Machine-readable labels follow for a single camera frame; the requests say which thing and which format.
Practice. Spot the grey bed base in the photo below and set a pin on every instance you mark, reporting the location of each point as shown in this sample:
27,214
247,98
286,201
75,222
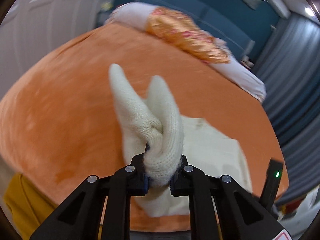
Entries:
160,235

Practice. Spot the orange plush blanket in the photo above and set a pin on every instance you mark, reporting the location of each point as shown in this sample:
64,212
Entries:
62,105

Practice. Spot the yellow garment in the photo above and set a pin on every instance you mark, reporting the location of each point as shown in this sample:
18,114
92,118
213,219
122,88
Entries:
22,200

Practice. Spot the blue upholstered headboard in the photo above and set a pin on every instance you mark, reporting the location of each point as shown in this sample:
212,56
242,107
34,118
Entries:
200,7

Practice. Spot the white pillow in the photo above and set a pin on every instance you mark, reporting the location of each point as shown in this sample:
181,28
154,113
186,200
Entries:
240,75

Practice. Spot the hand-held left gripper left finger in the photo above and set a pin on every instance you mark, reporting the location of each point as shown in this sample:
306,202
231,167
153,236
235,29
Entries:
140,180

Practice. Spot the cream knit cardigan red buttons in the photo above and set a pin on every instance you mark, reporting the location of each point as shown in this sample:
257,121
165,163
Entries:
162,135

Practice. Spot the pale yellow bedside item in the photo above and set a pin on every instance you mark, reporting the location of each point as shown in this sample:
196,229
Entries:
107,5

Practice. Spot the white wardrobe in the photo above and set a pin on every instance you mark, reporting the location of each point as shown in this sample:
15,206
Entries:
50,17

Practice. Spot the grey curtain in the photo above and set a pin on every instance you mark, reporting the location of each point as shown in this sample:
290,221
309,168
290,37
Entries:
295,80

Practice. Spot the pale floor clutter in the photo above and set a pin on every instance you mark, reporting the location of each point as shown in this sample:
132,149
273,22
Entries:
300,210

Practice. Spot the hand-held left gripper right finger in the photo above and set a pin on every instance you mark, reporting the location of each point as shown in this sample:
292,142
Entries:
175,183

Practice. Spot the orange floral satin pillow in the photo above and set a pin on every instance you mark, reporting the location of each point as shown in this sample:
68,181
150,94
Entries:
180,30

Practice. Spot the dark bedside clutter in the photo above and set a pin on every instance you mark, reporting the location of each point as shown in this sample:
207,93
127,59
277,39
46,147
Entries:
247,62

